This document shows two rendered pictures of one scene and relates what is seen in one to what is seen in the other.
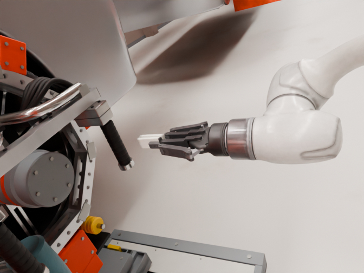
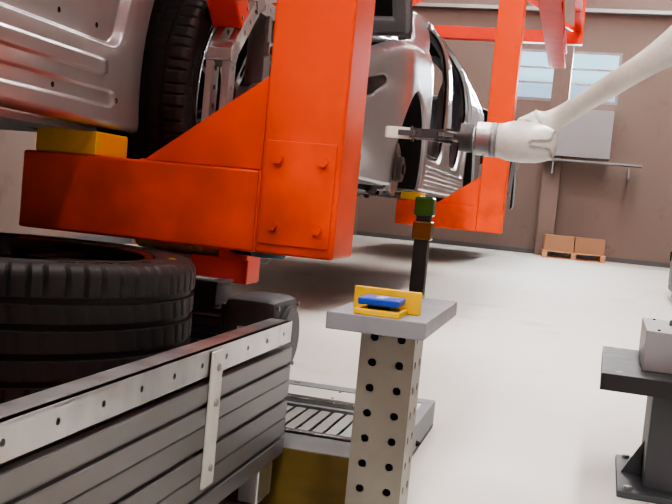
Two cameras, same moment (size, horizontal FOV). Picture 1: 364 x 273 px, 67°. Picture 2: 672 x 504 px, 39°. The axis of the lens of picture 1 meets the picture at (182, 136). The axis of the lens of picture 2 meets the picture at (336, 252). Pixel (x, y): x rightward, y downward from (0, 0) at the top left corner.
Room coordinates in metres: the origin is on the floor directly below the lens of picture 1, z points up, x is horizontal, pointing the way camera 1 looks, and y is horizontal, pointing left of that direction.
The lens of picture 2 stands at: (-1.75, 0.99, 0.64)
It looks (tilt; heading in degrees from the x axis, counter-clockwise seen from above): 3 degrees down; 342
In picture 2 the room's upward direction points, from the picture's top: 5 degrees clockwise
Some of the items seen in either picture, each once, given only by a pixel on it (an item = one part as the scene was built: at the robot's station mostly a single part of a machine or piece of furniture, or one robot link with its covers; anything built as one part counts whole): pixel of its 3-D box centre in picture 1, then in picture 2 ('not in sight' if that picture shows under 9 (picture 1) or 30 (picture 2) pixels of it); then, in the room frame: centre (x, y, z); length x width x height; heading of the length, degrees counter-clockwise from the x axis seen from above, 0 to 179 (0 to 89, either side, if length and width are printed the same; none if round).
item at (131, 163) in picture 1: (116, 143); not in sight; (0.67, 0.18, 0.83); 0.04 x 0.04 x 0.16
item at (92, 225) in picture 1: (73, 221); not in sight; (0.81, 0.49, 0.51); 0.29 x 0.06 x 0.06; 58
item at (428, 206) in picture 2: not in sight; (425, 206); (0.05, 0.22, 0.64); 0.04 x 0.04 x 0.04; 58
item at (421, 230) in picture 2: not in sight; (422, 230); (0.05, 0.22, 0.59); 0.04 x 0.04 x 0.04; 58
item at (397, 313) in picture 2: not in sight; (381, 311); (-0.26, 0.41, 0.45); 0.08 x 0.08 x 0.01; 58
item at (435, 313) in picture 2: not in sight; (398, 313); (-0.12, 0.32, 0.44); 0.43 x 0.17 x 0.03; 148
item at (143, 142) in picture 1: (150, 142); (398, 132); (0.60, 0.08, 0.83); 0.07 x 0.01 x 0.03; 58
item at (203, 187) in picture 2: not in sight; (156, 155); (0.24, 0.75, 0.69); 0.52 x 0.17 x 0.35; 58
